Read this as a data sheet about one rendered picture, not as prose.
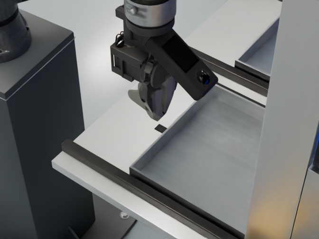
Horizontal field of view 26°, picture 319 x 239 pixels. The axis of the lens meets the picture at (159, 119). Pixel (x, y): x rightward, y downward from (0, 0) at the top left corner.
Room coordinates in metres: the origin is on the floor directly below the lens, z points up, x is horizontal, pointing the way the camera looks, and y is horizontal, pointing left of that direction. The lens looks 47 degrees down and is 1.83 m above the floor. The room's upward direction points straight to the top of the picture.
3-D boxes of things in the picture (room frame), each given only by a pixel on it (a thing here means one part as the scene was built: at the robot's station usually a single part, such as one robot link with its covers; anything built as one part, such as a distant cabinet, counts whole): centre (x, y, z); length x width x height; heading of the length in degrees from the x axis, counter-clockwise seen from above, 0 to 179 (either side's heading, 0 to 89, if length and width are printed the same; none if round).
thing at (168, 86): (0.81, 0.01, 1.05); 0.06 x 0.03 x 0.09; 54
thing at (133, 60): (0.80, 0.02, 1.15); 0.09 x 0.08 x 0.12; 54
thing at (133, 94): (0.78, 0.03, 1.05); 0.06 x 0.03 x 0.09; 54
